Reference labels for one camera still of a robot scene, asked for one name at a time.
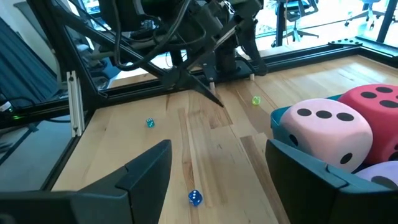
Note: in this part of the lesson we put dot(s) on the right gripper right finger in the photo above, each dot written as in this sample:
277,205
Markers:
311,193

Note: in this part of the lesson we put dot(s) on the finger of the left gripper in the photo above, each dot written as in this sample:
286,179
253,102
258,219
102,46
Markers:
183,81
252,40

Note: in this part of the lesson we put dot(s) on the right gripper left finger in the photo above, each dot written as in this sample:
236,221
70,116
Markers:
93,205

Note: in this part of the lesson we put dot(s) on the small teal translucent die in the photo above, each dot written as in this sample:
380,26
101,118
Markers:
150,123

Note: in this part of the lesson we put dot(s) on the large pink foam die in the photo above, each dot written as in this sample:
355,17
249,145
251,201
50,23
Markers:
326,137

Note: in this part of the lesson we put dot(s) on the small yellow-green translucent die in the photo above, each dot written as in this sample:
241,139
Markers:
256,100

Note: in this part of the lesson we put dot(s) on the teal plastic tray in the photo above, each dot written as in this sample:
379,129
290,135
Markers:
276,127

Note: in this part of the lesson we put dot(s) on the large purple foam die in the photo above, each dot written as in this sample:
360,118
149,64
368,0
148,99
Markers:
382,174

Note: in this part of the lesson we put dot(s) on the large red foam die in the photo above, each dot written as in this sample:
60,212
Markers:
373,124

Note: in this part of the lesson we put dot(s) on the small blue translucent die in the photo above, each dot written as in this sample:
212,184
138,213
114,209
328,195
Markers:
195,198

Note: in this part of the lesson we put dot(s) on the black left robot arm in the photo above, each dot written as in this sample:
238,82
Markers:
225,56

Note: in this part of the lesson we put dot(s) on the blue office chair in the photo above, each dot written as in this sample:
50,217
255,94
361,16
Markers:
368,9
295,18

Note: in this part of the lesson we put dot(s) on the silver aluminium bar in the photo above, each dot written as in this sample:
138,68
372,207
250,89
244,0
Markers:
75,102

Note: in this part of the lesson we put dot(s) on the black aluminium table frame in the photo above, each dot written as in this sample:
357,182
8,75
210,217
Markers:
124,92

